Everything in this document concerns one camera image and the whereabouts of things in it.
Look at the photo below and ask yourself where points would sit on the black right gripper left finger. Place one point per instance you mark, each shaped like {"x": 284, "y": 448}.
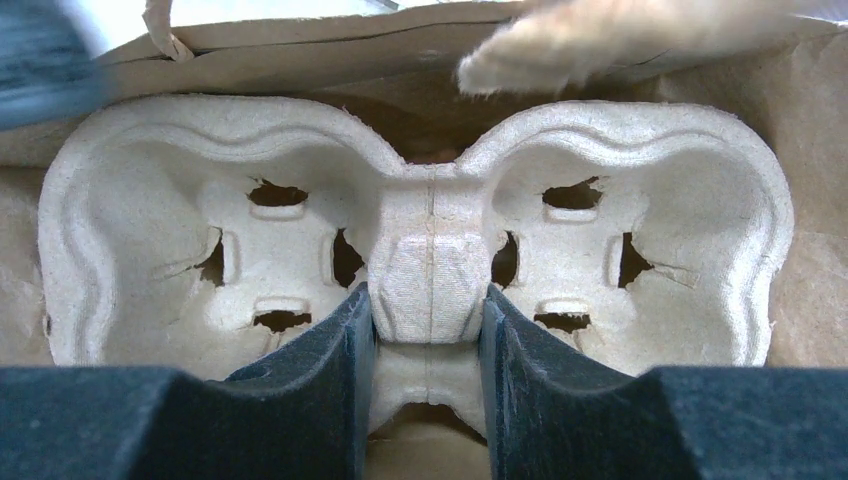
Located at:
{"x": 300, "y": 412}

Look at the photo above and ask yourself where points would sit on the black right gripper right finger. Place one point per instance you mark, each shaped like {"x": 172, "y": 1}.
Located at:
{"x": 552, "y": 412}

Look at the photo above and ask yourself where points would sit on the brown pulp cup carrier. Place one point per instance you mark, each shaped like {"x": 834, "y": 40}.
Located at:
{"x": 169, "y": 225}

